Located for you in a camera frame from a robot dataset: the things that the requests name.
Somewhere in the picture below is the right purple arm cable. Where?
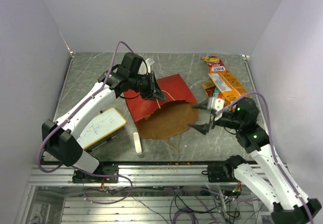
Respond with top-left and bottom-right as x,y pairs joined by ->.
201,91 -> 315,224

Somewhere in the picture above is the white marker eraser stick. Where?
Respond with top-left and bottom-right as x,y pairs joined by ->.
133,132 -> 143,155

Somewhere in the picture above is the red paper bag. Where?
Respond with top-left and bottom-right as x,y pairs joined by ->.
124,74 -> 199,141

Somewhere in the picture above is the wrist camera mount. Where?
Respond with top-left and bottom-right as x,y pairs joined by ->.
145,58 -> 155,73
206,96 -> 224,112

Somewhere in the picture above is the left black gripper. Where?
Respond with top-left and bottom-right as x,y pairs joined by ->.
129,71 -> 167,101

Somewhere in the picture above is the gold teal chips bag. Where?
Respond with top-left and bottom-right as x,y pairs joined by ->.
201,80 -> 215,89

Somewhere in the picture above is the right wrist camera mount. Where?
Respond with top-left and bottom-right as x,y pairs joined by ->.
206,96 -> 224,112

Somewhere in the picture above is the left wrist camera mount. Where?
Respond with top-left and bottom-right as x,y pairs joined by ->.
145,58 -> 155,73

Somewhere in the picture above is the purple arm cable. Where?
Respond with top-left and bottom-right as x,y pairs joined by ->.
36,41 -> 134,204
201,91 -> 315,224

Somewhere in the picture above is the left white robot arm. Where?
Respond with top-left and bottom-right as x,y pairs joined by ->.
37,52 -> 166,182

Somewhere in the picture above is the colourful fruit candy packet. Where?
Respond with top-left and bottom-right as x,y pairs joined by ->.
201,55 -> 228,73

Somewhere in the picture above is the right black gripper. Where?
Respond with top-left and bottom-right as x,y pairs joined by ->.
187,98 -> 243,134

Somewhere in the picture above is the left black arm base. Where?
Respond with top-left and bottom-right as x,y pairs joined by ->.
72,165 -> 119,184

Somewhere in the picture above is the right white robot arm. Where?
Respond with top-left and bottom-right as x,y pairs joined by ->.
190,97 -> 321,223

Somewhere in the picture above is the yellow orange snack box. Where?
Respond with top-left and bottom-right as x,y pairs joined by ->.
208,72 -> 247,105

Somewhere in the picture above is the orange snack packet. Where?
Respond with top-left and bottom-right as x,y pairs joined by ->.
213,87 -> 227,106

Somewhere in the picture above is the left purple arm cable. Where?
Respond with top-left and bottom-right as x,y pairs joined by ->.
36,41 -> 134,204

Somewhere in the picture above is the aluminium extrusion frame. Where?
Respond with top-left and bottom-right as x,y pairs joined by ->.
16,162 -> 271,223

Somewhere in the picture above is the small whiteboard orange frame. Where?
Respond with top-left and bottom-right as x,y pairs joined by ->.
77,107 -> 127,150

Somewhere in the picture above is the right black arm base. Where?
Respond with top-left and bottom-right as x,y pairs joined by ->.
203,155 -> 248,183

